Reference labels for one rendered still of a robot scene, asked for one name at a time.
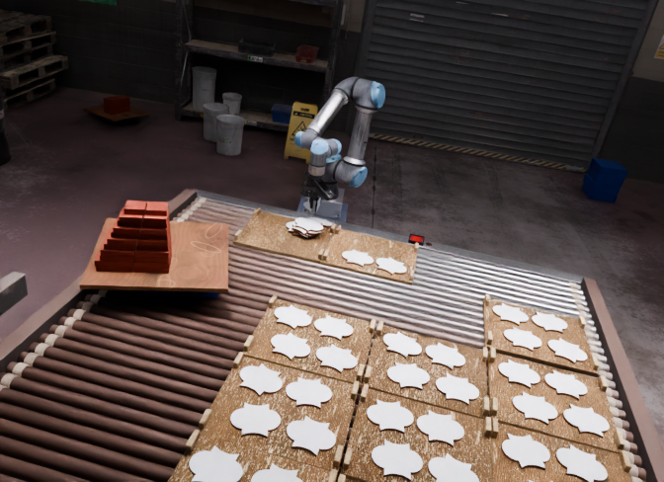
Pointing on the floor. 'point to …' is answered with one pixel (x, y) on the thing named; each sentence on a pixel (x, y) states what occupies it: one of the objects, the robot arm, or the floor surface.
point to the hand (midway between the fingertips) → (314, 213)
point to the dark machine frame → (12, 290)
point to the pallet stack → (13, 77)
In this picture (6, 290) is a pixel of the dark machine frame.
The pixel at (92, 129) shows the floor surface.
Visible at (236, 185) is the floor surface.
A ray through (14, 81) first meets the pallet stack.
